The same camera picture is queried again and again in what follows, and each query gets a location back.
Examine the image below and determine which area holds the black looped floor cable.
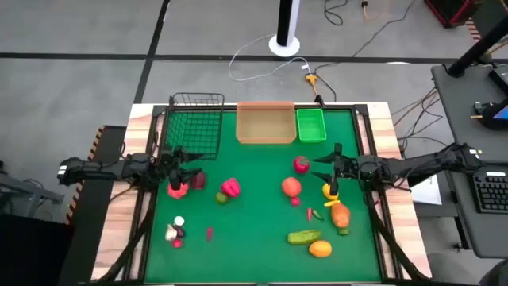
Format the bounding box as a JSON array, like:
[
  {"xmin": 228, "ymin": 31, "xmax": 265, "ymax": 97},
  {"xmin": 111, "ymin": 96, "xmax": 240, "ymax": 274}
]
[{"xmin": 323, "ymin": 0, "xmax": 350, "ymax": 27}]

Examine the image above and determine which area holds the grey desk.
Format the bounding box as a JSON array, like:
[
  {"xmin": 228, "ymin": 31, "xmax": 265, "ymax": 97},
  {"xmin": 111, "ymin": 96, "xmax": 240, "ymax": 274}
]
[{"xmin": 431, "ymin": 63, "xmax": 508, "ymax": 259}]

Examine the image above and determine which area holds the long orange cable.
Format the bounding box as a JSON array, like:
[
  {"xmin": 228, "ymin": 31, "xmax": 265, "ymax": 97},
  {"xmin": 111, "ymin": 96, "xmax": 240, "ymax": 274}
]
[{"xmin": 392, "ymin": 87, "xmax": 437, "ymax": 128}]

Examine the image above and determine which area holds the orange peach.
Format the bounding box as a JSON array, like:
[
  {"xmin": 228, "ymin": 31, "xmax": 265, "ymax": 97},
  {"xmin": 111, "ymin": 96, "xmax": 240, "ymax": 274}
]
[{"xmin": 331, "ymin": 203, "xmax": 352, "ymax": 230}]

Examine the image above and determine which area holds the black laptop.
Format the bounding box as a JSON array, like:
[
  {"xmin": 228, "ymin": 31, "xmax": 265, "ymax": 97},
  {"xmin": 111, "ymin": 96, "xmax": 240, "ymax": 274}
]
[{"xmin": 488, "ymin": 65, "xmax": 508, "ymax": 95}]

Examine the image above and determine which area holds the black desk device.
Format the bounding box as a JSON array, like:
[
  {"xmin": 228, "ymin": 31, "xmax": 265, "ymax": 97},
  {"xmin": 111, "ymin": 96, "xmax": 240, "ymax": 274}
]
[{"xmin": 471, "ymin": 97, "xmax": 508, "ymax": 131}]

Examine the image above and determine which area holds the red and black crate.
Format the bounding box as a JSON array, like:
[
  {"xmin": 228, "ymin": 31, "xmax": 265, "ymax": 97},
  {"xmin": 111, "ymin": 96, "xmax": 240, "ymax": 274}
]
[{"xmin": 423, "ymin": 0, "xmax": 483, "ymax": 29}]

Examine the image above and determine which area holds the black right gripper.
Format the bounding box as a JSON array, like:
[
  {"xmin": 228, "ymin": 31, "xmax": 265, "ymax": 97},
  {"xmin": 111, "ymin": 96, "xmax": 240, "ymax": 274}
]
[{"xmin": 310, "ymin": 142, "xmax": 360, "ymax": 196}]

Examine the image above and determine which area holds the green cucumber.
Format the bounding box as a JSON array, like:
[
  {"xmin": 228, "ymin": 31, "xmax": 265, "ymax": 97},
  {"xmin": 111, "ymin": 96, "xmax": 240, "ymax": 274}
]
[{"xmin": 287, "ymin": 229, "xmax": 322, "ymax": 245}]

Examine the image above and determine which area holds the dark floor box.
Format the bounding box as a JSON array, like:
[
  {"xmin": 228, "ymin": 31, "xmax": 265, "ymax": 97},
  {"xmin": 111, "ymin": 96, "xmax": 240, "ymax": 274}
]
[{"xmin": 0, "ymin": 214, "xmax": 76, "ymax": 286}]

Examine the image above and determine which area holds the orange translucent plastic bin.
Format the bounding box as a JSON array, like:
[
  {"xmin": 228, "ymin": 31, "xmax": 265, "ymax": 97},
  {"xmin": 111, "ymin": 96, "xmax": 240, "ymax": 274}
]
[{"xmin": 236, "ymin": 101, "xmax": 298, "ymax": 145}]

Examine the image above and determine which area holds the black aluminium table frame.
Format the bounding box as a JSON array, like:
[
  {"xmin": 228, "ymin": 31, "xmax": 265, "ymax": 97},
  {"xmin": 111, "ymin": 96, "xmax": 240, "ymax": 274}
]
[{"xmin": 93, "ymin": 103, "xmax": 432, "ymax": 286}]

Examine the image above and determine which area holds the grey metal stand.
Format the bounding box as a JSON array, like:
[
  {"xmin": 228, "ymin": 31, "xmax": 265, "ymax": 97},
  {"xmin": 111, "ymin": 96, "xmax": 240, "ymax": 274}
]
[{"xmin": 0, "ymin": 160, "xmax": 67, "ymax": 218}]

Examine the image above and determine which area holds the black and white tower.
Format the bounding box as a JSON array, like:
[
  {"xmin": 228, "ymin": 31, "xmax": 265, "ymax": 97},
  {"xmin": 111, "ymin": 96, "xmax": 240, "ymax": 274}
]
[{"xmin": 268, "ymin": 0, "xmax": 302, "ymax": 58}]

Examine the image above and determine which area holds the dark red apple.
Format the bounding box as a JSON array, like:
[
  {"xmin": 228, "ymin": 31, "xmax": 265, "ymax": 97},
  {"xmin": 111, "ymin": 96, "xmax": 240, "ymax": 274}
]
[{"xmin": 189, "ymin": 170, "xmax": 207, "ymax": 191}]

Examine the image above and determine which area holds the white floor cable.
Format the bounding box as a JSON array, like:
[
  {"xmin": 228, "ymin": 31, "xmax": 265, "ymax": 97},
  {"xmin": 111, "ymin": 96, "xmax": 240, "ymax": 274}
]
[{"xmin": 228, "ymin": 33, "xmax": 312, "ymax": 83}]

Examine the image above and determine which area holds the yellow power plug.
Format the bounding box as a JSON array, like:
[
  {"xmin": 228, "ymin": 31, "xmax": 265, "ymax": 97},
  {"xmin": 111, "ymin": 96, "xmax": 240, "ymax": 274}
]
[{"xmin": 304, "ymin": 72, "xmax": 320, "ymax": 96}]

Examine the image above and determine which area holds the black keyboard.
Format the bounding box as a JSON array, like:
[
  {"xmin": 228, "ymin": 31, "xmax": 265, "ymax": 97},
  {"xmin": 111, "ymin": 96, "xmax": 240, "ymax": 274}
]
[{"xmin": 468, "ymin": 170, "xmax": 508, "ymax": 215}]

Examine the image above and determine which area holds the white paper sheet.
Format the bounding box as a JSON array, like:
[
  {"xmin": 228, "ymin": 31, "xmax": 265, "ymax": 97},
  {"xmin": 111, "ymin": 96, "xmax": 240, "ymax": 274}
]
[{"xmin": 410, "ymin": 174, "xmax": 443, "ymax": 206}]

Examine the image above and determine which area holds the black post with hazard stripes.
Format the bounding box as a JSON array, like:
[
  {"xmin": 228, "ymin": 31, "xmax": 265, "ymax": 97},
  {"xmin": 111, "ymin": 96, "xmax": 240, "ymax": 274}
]
[{"xmin": 57, "ymin": 125, "xmax": 128, "ymax": 286}]

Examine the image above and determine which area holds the small green plastic basket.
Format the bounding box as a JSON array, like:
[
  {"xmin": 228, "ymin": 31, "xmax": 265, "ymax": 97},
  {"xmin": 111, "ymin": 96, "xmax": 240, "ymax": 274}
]
[{"xmin": 296, "ymin": 108, "xmax": 328, "ymax": 144}]

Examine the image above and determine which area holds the yellow-orange mango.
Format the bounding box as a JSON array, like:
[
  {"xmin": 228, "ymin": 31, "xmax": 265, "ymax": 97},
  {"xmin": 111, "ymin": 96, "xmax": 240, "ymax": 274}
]
[{"xmin": 308, "ymin": 239, "xmax": 333, "ymax": 259}]

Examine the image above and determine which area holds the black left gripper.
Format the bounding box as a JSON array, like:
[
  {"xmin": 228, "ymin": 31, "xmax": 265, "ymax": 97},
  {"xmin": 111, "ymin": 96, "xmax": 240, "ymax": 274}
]
[{"xmin": 157, "ymin": 144, "xmax": 205, "ymax": 191}]

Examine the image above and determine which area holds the orange floor cable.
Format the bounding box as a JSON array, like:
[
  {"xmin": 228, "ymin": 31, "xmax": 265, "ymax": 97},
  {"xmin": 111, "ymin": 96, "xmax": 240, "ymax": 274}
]
[{"xmin": 360, "ymin": 0, "xmax": 388, "ymax": 21}]

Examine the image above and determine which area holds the red fruit with green calyx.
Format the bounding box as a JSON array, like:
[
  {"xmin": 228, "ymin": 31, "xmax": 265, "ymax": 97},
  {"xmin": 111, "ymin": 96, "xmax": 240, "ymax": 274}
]
[{"xmin": 293, "ymin": 155, "xmax": 311, "ymax": 175}]

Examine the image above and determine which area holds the black upright pole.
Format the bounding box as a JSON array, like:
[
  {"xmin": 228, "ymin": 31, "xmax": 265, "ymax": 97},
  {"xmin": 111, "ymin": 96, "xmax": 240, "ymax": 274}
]
[{"xmin": 447, "ymin": 14, "xmax": 508, "ymax": 79}]

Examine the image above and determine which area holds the green felt table mat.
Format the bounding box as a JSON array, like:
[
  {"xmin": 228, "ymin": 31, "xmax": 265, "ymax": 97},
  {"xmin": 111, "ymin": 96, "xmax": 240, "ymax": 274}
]
[{"xmin": 144, "ymin": 109, "xmax": 383, "ymax": 284}]

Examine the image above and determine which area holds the yellow lemon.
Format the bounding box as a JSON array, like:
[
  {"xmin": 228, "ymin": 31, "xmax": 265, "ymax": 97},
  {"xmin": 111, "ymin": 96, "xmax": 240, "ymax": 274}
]
[{"xmin": 321, "ymin": 183, "xmax": 341, "ymax": 202}]

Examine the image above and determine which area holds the black cable bundle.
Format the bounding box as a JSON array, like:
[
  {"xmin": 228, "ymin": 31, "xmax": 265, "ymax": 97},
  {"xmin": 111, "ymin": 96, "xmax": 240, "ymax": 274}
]
[{"xmin": 391, "ymin": 89, "xmax": 448, "ymax": 154}]

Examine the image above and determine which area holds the black wire basket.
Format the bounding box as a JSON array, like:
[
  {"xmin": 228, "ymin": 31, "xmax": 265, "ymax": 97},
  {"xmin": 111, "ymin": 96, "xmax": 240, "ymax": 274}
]
[{"xmin": 165, "ymin": 92, "xmax": 225, "ymax": 161}]

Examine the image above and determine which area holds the orange-red peach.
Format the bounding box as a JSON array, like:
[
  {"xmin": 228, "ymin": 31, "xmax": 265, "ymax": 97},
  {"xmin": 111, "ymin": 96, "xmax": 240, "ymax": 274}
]
[{"xmin": 281, "ymin": 176, "xmax": 302, "ymax": 199}]

